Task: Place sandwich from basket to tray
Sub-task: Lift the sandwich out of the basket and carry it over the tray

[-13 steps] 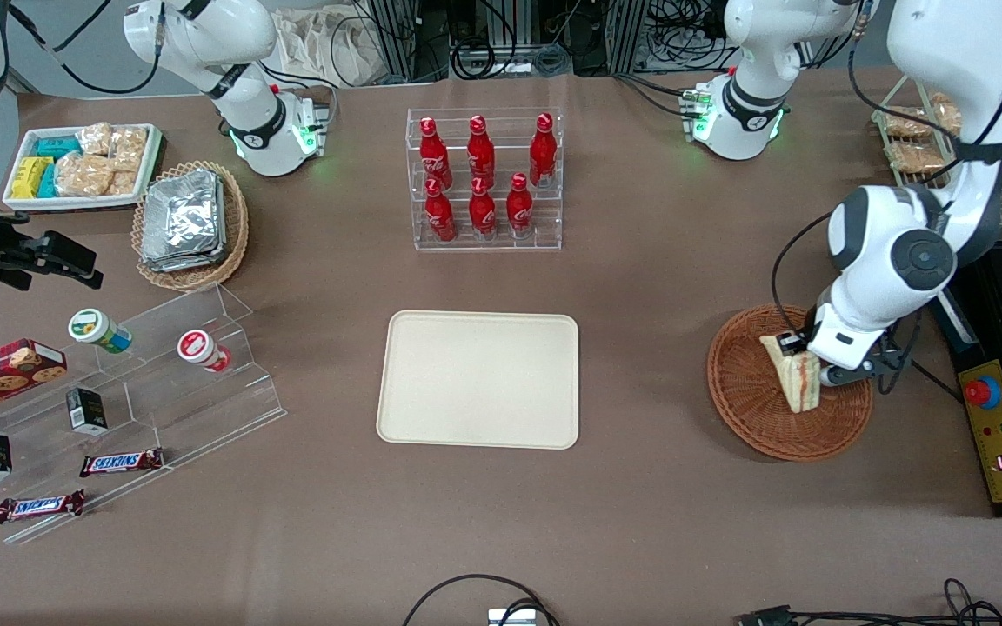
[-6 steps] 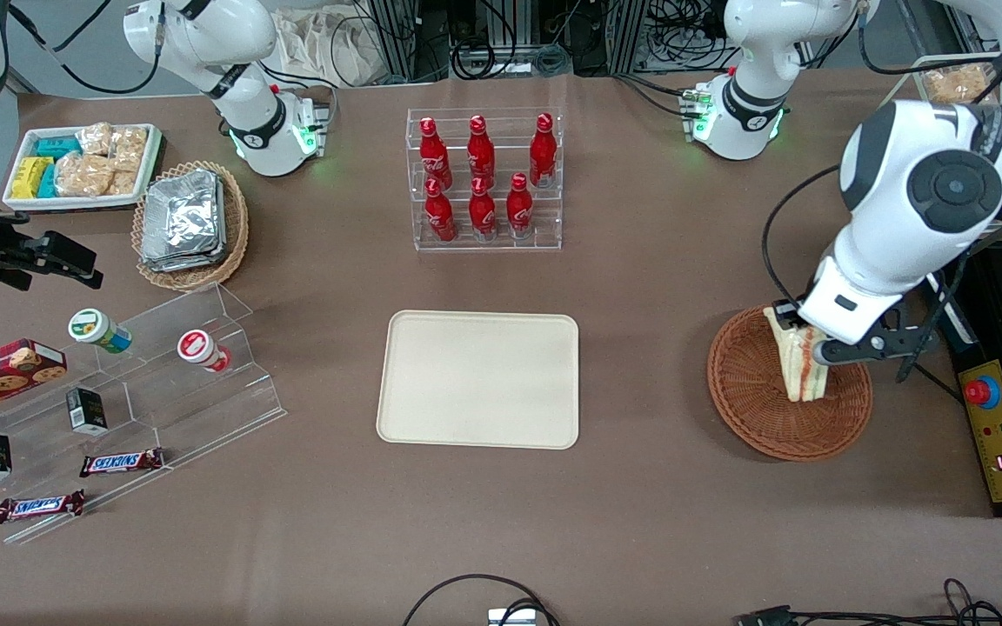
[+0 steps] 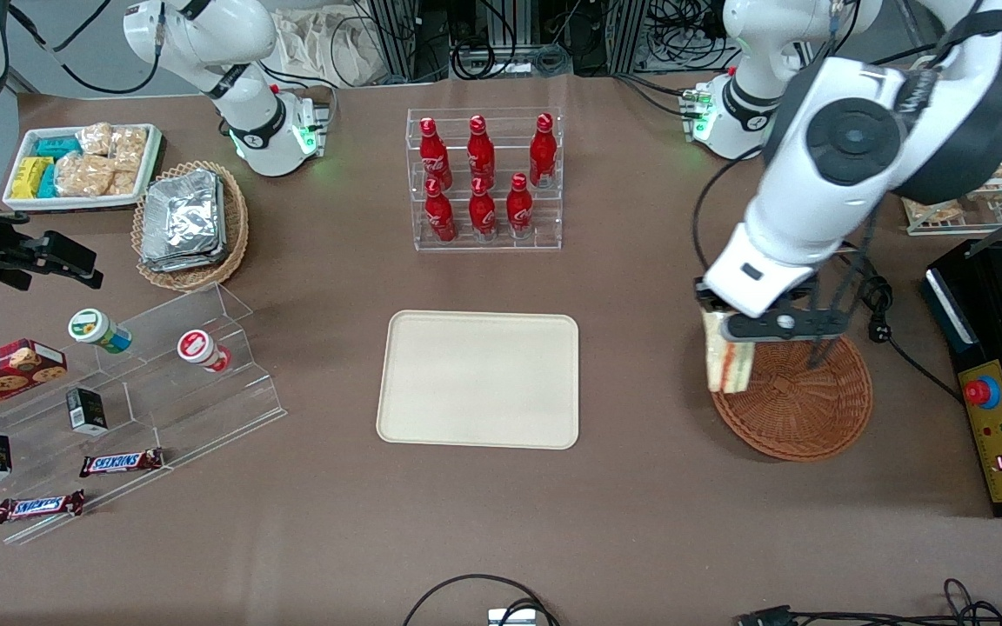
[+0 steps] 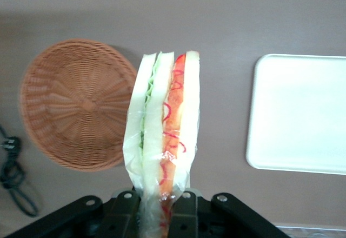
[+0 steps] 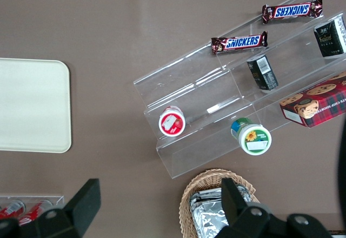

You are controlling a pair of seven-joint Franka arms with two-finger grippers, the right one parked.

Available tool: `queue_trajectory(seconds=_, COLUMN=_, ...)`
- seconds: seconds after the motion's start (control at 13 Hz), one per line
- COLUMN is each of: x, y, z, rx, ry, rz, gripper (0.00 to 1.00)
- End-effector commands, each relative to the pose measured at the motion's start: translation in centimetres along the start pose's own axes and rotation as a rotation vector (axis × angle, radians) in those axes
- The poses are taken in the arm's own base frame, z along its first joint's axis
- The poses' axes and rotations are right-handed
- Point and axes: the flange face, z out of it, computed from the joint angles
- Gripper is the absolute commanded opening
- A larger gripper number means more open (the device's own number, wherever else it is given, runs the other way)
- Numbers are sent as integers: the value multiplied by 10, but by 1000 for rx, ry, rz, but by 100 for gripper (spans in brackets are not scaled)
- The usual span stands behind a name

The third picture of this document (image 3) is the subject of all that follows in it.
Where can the red lid cup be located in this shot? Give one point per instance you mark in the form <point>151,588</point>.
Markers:
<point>197,346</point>

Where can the sandwich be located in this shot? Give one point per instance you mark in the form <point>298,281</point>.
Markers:
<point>727,365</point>

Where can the Snickers chocolate bar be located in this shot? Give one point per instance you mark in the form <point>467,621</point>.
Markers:
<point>121,462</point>
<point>38,506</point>

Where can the round brown wicker basket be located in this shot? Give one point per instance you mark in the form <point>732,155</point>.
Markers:
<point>805,417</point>

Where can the clear bag rice crackers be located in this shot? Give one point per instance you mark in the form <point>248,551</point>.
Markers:
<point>96,137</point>
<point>83,176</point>
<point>124,181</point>
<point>129,143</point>

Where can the red cola bottle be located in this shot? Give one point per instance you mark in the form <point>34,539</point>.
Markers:
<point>543,156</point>
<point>441,217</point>
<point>481,156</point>
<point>519,209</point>
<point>434,156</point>
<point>482,213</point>

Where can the clear acrylic bottle rack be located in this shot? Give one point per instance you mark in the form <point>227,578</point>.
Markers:
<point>501,244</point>

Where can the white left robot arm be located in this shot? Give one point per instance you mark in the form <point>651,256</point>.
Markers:
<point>814,200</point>

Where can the teal snack pack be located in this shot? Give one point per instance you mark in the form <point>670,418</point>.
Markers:
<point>47,181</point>
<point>57,148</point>

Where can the white rectangular snack tray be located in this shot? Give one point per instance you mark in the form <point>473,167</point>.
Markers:
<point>75,204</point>

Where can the aluminium frame post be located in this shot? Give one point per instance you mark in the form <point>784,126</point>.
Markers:
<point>397,39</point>
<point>627,35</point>

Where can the oval tan wicker basket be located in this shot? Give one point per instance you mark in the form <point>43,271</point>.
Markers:
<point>236,226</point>

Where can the yellow snack pack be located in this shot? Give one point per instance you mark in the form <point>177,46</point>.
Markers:
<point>27,178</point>

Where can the clear acrylic stepped stand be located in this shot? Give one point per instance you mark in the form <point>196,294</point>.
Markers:
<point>231,409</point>

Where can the cream plastic tray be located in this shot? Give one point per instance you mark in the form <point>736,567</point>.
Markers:
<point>475,382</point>

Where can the silver foil pack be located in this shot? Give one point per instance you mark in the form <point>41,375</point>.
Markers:
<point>197,263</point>
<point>179,213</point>

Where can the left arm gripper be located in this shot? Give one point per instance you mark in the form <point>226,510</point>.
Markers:
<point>704,298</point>

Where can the green lid cup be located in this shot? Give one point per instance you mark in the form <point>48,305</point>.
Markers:
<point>92,327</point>

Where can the white cloth bag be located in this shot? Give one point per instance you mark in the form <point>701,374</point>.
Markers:
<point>327,43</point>

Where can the black sealing machine yellow panel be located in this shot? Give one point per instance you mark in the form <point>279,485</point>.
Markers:
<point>1001,435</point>

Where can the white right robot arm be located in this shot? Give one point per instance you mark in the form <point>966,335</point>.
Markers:
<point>249,113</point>

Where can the small grey device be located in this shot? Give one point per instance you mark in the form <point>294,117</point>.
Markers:
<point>511,617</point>

